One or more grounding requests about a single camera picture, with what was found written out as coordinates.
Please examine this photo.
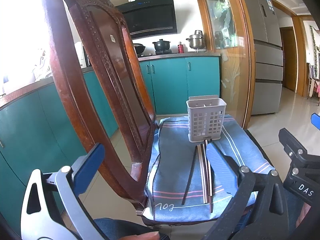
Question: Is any red-brown chopstick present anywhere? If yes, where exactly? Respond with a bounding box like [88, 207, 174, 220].
[204, 140, 213, 197]

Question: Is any white chopstick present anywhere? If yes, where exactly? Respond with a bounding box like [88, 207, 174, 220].
[197, 144, 208, 204]

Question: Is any black chopstick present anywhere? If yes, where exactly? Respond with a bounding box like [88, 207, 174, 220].
[181, 146, 197, 206]

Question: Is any dark brown chopstick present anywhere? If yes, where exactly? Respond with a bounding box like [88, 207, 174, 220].
[202, 143, 212, 213]

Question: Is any person's right hand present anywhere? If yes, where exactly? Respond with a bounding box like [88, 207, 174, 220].
[296, 203, 311, 227]

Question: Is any person's left hand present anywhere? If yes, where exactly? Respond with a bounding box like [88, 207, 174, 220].
[121, 231, 160, 240]

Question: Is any grey plastic utensil holder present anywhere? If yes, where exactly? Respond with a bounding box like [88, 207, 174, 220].
[186, 95, 227, 142]

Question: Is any silver refrigerator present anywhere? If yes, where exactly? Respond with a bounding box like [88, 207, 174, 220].
[245, 0, 284, 115]

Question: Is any glass sliding door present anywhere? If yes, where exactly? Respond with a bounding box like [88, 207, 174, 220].
[197, 0, 255, 128]

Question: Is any red thermos bottle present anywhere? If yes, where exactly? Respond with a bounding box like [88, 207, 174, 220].
[177, 42, 184, 54]

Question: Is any steel stock pot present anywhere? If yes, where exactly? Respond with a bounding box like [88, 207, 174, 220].
[186, 30, 206, 49]

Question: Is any carved wooden chair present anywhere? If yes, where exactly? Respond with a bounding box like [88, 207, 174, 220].
[42, 0, 156, 212]

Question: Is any black clay pot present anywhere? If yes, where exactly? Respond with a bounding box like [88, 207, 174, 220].
[152, 39, 170, 51]

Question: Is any black wok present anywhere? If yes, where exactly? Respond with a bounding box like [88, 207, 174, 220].
[133, 43, 145, 56]

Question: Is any black range hood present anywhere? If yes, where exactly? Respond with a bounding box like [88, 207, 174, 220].
[117, 0, 177, 39]

